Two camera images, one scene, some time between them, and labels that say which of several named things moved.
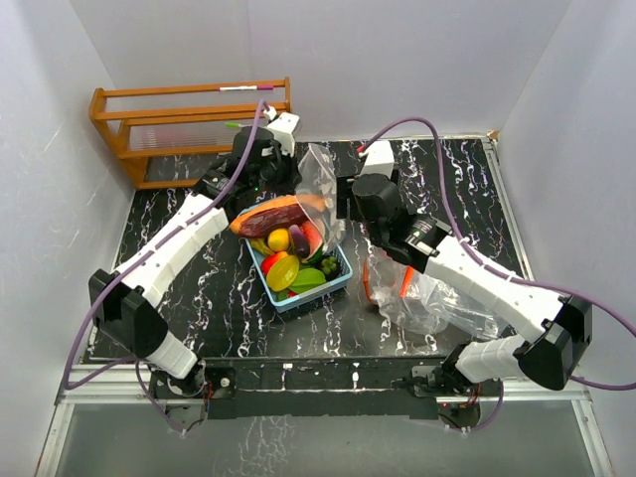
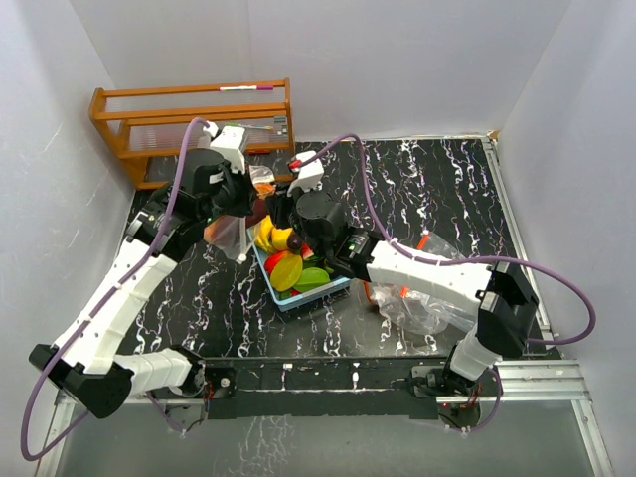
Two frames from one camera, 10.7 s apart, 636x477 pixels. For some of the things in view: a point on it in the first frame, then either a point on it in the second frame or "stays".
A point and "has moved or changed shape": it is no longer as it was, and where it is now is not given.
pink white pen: [245, 87] stays
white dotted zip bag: [318, 193] has moved or changed shape
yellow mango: [278, 239] stays
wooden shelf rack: [171, 135] stays
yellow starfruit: [282, 272] stays
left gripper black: [291, 165] -> [246, 186]
